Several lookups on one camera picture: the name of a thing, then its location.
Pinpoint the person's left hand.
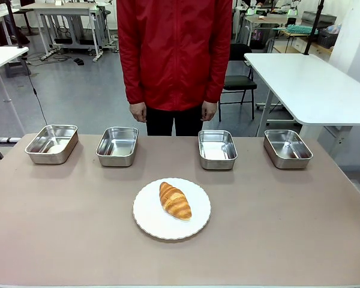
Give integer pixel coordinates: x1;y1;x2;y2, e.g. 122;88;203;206
200;100;218;122

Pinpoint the person's right hand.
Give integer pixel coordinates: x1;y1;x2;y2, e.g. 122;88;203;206
128;101;148;123

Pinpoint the stainless steel rectangular container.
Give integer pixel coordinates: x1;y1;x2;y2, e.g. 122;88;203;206
95;126;139;167
197;129;239;171
24;124;79;165
263;129;314;170

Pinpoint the black folding chair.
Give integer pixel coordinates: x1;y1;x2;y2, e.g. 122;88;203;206
218;43;258;122

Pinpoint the person in red jacket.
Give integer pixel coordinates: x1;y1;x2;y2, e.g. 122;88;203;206
116;0;233;137

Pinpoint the golden brown croissant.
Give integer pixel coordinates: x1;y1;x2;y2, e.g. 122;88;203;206
158;181;193;222

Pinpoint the white scalloped plate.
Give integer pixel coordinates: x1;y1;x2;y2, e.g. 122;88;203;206
133;177;212;241

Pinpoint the large white side table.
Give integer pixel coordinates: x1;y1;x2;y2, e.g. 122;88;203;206
244;52;360;139

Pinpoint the wooden background desk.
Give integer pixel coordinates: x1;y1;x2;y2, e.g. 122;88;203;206
244;14;289;43

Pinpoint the white power strip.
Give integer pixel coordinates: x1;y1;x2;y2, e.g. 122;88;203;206
40;47;61;61

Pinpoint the teal egg tray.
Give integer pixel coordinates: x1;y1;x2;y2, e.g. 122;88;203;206
285;24;319;35

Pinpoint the dark plastic crate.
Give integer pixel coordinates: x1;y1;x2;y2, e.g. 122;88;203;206
317;29;339;49

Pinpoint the small white side table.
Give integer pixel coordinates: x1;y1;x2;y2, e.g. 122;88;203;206
0;46;30;136

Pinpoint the black hanging cable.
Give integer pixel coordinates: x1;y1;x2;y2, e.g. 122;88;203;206
20;56;49;126

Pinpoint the grey workbench with frame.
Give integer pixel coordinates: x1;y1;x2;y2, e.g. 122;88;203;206
20;2;112;63

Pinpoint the black camera stand pole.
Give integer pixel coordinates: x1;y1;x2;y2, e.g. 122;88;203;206
5;0;25;49
303;0;325;56

